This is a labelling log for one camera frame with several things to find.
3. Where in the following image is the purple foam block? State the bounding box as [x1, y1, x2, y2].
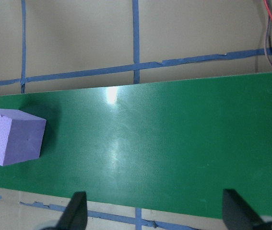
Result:
[0, 107, 47, 167]

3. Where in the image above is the green conveyor belt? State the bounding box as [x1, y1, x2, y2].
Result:
[0, 70, 272, 223]

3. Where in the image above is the dark conveyor wire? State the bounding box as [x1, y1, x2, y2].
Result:
[255, 0, 272, 72]

